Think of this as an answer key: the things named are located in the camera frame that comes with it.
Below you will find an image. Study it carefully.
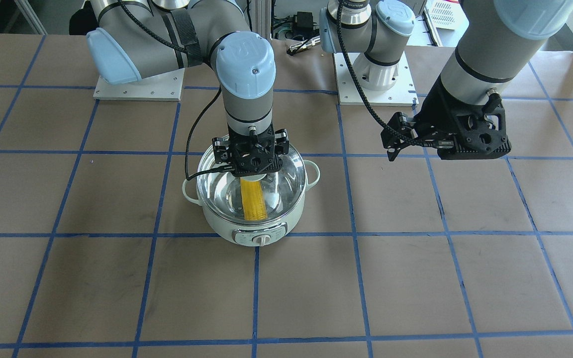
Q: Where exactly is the black power adapter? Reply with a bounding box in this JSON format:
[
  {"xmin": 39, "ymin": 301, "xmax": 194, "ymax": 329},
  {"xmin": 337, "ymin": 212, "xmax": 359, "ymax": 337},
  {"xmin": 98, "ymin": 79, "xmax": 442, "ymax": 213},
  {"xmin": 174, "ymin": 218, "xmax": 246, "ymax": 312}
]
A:
[{"xmin": 293, "ymin": 11, "xmax": 315, "ymax": 31}]

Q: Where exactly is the yellow corn cob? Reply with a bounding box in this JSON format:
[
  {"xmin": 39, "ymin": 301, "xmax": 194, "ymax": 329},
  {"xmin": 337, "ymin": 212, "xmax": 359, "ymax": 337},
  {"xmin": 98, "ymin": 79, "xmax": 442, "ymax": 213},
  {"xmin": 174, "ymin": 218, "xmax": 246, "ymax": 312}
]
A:
[{"xmin": 240, "ymin": 179, "xmax": 268, "ymax": 221}]

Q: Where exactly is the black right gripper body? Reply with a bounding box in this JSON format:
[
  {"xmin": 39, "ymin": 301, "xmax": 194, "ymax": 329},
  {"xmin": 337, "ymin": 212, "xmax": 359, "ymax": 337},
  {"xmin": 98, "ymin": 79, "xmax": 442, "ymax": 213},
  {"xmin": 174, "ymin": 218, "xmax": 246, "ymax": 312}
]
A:
[{"xmin": 228, "ymin": 124, "xmax": 284, "ymax": 178}]

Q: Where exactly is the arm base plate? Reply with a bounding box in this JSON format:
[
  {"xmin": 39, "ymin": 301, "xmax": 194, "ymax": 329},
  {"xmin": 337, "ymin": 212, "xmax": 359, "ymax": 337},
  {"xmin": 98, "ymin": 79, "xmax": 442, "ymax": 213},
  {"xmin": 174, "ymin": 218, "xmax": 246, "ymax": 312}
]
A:
[
  {"xmin": 93, "ymin": 69, "xmax": 185, "ymax": 102},
  {"xmin": 333, "ymin": 52, "xmax": 419, "ymax": 107}
]

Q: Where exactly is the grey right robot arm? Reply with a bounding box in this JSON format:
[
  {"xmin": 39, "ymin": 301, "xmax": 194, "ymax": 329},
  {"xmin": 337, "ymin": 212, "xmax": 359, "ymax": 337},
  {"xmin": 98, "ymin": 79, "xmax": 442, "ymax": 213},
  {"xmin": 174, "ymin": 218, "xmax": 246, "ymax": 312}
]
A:
[{"xmin": 86, "ymin": 0, "xmax": 289, "ymax": 178}]

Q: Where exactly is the pale green electric pot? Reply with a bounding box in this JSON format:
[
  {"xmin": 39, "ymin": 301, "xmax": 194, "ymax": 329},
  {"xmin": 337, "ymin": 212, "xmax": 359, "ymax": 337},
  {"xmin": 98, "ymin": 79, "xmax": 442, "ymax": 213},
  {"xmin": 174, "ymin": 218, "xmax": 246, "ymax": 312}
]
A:
[{"xmin": 186, "ymin": 146, "xmax": 320, "ymax": 247}]

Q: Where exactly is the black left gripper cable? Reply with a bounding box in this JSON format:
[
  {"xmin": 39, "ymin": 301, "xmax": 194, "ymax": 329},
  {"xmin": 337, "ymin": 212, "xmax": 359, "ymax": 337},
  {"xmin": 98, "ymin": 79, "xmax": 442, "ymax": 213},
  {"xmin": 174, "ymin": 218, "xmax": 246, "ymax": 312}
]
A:
[{"xmin": 336, "ymin": 0, "xmax": 436, "ymax": 147}]

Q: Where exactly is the white perforated basket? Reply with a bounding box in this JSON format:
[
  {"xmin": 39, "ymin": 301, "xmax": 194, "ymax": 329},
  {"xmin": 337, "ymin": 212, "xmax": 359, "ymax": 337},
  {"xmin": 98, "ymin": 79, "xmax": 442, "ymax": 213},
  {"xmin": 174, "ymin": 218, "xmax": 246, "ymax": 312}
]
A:
[{"xmin": 428, "ymin": 0, "xmax": 466, "ymax": 30}]

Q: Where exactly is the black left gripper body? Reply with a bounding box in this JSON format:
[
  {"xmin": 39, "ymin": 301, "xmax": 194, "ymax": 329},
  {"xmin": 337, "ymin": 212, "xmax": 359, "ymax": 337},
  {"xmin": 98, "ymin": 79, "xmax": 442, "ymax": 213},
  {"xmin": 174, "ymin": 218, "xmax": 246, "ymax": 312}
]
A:
[{"xmin": 413, "ymin": 80, "xmax": 512, "ymax": 160}]

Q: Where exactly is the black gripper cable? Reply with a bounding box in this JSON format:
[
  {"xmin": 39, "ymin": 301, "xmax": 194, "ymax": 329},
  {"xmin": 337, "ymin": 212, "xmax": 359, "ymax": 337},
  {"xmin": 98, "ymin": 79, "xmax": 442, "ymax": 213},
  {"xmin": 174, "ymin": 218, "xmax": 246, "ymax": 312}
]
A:
[
  {"xmin": 117, "ymin": 0, "xmax": 235, "ymax": 181},
  {"xmin": 336, "ymin": 0, "xmax": 436, "ymax": 147}
]

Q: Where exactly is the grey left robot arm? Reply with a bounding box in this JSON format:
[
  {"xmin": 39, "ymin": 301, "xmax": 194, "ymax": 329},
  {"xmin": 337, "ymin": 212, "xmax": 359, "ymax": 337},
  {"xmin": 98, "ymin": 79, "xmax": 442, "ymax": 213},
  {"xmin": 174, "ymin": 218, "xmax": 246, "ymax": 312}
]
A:
[{"xmin": 318, "ymin": 0, "xmax": 573, "ymax": 161}]

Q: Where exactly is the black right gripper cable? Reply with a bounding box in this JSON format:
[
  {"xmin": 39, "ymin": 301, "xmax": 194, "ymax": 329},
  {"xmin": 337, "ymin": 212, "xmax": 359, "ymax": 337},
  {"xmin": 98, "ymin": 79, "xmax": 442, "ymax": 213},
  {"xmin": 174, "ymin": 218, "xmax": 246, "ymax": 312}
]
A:
[{"xmin": 117, "ymin": 0, "xmax": 235, "ymax": 181}]

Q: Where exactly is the glass pot lid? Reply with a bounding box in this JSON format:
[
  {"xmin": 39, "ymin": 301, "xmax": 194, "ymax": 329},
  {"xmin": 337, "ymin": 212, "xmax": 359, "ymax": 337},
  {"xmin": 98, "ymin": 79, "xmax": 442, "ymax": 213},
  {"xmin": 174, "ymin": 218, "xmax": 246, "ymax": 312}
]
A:
[{"xmin": 196, "ymin": 146, "xmax": 307, "ymax": 224}]

